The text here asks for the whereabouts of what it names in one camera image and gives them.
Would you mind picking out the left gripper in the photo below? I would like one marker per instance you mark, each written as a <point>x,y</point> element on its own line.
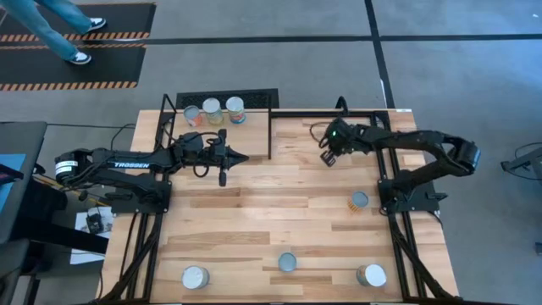
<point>211,156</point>

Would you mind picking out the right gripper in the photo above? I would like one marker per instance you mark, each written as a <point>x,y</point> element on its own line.
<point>341,140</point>

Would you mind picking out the orange pepper-pattern can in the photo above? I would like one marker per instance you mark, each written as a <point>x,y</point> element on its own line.
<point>360,199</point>

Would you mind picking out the tomatoes labelled can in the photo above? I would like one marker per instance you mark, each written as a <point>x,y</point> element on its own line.
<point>235,105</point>

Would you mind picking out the carrots labelled can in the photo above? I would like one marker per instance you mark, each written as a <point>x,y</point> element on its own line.
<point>211,106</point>

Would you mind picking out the red dotted small can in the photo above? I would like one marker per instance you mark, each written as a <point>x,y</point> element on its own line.
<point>192,113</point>

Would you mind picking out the light blue salmon can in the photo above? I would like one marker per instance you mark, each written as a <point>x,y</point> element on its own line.
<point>287,262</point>

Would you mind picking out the peas labelled can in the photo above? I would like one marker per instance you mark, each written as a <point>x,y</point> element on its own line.
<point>195,277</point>

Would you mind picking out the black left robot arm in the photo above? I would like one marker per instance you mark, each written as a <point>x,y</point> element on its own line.
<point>131,165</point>

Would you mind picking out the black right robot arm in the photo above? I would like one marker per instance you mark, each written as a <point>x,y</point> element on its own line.
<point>423,140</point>

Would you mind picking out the black ribbed floor mat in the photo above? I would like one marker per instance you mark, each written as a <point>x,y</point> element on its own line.
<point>254,99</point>

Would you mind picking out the small black device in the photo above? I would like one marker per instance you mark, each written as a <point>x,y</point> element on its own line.
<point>94,223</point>

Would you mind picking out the black mat with hazard stripes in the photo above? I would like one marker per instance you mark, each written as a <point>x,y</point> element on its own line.
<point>106,63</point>

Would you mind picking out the white paper sheet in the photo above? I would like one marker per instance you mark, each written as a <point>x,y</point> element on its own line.
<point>82,220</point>

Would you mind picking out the person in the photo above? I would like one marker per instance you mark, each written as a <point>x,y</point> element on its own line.
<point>38,25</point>

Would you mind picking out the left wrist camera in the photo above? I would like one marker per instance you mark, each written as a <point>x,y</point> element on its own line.
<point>191,140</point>

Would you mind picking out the black aluminium table frame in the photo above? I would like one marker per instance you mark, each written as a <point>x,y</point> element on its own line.
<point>305,114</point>

